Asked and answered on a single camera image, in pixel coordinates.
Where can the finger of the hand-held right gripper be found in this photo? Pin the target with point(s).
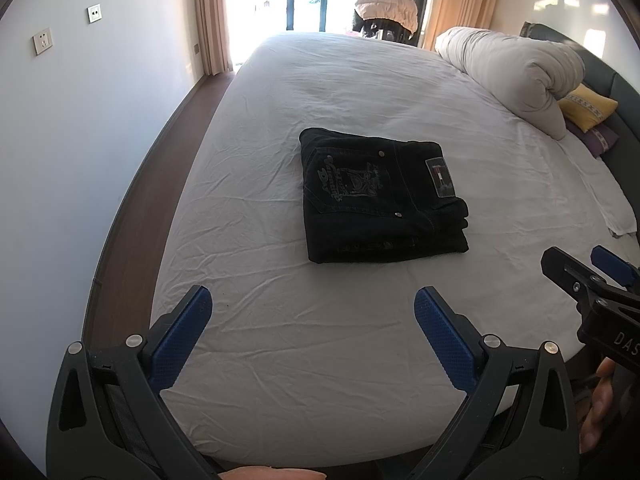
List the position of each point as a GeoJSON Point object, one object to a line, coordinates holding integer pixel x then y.
{"type": "Point", "coordinates": [567, 272]}
{"type": "Point", "coordinates": [617, 267]}

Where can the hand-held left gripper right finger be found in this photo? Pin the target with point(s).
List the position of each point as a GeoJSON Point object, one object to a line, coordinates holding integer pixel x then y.
{"type": "Point", "coordinates": [446, 345]}

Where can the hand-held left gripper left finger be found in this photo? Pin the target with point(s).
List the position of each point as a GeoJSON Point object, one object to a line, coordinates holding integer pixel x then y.
{"type": "Point", "coordinates": [176, 340]}

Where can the black pants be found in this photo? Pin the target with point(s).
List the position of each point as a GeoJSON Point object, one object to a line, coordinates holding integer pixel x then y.
{"type": "Point", "coordinates": [370, 200]}

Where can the person's right hand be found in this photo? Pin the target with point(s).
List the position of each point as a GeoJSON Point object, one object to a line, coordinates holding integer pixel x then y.
{"type": "Point", "coordinates": [600, 400]}

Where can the person's left hand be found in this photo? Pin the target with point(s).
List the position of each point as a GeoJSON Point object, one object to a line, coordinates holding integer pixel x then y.
{"type": "Point", "coordinates": [272, 474]}

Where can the white folded sheet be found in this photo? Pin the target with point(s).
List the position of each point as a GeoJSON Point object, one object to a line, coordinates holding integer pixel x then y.
{"type": "Point", "coordinates": [607, 200]}

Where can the purple pillow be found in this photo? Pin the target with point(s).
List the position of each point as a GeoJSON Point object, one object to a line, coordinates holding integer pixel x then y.
{"type": "Point", "coordinates": [597, 137]}

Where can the bed with white sheet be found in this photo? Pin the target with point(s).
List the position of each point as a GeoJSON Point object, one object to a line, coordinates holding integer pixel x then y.
{"type": "Point", "coordinates": [310, 310]}

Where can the yellow patterned pillow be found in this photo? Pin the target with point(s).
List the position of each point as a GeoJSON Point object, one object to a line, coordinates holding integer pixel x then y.
{"type": "Point", "coordinates": [587, 107]}

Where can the grey padded headboard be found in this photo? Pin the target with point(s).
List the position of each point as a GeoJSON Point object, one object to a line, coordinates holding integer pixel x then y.
{"type": "Point", "coordinates": [615, 80]}

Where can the rolled beige duvet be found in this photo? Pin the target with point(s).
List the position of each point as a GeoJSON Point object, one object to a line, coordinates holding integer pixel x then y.
{"type": "Point", "coordinates": [520, 75]}

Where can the black clothes rack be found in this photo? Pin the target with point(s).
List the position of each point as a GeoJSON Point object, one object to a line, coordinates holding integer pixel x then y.
{"type": "Point", "coordinates": [380, 27]}

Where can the beige puffer jacket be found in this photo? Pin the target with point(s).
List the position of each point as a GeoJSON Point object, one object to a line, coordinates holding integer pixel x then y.
{"type": "Point", "coordinates": [387, 2]}

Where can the white wall socket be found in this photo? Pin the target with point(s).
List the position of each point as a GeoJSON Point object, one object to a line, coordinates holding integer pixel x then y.
{"type": "Point", "coordinates": [42, 41]}

